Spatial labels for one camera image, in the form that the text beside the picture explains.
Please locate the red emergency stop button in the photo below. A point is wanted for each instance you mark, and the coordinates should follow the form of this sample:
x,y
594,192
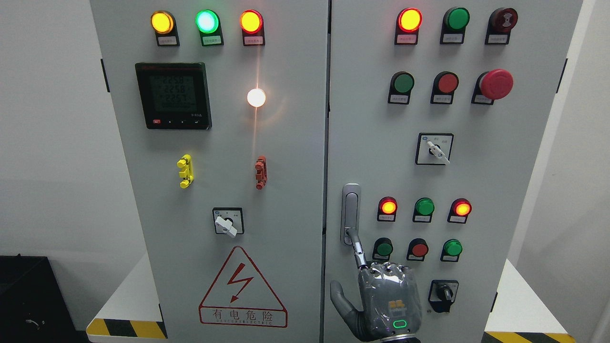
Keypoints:
x,y
492,85

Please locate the red push button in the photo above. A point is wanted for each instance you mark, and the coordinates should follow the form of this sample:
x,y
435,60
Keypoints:
x,y
417,250
444,86

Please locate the white lit indicator lamp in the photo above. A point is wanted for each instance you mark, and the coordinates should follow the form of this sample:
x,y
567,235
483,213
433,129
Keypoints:
x,y
256,97

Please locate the grey cabinet door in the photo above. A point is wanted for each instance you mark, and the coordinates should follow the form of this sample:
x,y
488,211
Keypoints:
x,y
374,144
282,221

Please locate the green push button lower right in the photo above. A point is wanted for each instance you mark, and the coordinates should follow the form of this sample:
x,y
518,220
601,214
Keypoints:
x,y
451,251

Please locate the green push button upper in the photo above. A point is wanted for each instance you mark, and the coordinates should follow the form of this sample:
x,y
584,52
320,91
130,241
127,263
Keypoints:
x,y
401,85

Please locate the yellow indicator light top left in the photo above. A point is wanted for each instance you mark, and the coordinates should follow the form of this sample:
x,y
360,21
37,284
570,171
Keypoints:
x,y
164,26

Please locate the red lit indicator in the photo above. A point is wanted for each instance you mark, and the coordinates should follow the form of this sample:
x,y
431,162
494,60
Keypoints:
x,y
387,209
407,27
459,211

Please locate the black box lower left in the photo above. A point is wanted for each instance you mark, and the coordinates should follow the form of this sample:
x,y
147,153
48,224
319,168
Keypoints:
x,y
32,308

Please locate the red electric hazard warning sign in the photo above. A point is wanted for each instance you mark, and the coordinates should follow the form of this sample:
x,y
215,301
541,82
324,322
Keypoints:
x,y
241,295

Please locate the white selector switch right door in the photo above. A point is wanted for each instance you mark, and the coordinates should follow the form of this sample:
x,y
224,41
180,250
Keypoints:
x,y
434,148

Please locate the red-rimmed indicator light left door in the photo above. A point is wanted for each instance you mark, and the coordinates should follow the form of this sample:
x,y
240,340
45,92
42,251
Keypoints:
x,y
252,25

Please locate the red push button upper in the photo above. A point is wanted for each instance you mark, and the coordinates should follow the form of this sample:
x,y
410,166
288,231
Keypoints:
x,y
444,86

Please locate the red lit indicator middle left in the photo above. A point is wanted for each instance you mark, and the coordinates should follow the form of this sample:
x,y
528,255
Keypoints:
x,y
387,209

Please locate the yellow terminal connector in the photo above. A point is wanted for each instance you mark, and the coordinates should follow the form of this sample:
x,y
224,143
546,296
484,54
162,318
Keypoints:
x,y
186,171

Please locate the white platform with hazard stripes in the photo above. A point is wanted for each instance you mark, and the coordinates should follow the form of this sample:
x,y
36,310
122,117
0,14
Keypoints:
x,y
132,314

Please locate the red lit indicator middle right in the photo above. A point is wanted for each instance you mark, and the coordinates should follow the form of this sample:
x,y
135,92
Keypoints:
x,y
459,211

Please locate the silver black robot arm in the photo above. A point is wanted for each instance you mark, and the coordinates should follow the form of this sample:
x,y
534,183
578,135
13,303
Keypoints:
x,y
408,338

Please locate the white selector switch door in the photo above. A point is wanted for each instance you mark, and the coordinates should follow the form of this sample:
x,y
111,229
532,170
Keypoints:
x,y
434,148
228,221

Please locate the white selector switch left door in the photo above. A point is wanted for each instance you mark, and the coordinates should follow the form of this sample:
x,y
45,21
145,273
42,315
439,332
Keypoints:
x,y
228,221

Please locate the green indicator middle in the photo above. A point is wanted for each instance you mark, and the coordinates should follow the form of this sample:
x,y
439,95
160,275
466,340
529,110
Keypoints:
x,y
423,210

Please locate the red lit indicator top right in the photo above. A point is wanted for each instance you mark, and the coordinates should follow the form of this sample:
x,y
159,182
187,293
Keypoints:
x,y
407,27

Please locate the red terminal connector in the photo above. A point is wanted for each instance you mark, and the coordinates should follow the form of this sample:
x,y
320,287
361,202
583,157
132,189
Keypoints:
x,y
261,172

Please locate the grey left cabinet door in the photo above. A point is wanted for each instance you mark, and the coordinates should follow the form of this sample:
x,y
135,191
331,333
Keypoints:
x,y
282,221

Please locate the green lit indicator light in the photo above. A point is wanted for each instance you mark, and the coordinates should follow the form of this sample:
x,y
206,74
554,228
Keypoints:
x,y
210,28

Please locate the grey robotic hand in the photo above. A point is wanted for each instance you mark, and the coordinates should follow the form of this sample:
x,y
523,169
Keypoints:
x,y
389,296

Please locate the dark red buzzer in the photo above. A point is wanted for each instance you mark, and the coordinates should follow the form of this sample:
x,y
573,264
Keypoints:
x,y
500,25

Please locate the silver door handle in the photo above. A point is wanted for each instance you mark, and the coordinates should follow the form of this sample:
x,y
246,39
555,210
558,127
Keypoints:
x,y
350,211

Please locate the red push button lower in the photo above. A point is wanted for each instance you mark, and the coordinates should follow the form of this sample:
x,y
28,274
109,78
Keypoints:
x,y
417,250

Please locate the black digital power meter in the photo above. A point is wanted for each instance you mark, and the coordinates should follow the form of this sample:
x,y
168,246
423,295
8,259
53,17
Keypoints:
x,y
174,95

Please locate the black selector switch bottom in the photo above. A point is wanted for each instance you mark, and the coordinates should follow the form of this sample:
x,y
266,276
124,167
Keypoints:
x,y
442,295

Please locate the green indicator top right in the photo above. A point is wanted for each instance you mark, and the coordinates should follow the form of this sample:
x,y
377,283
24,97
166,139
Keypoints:
x,y
454,26

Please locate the grey right cabinet door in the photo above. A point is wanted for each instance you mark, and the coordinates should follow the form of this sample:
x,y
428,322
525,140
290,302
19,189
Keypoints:
x,y
374,144

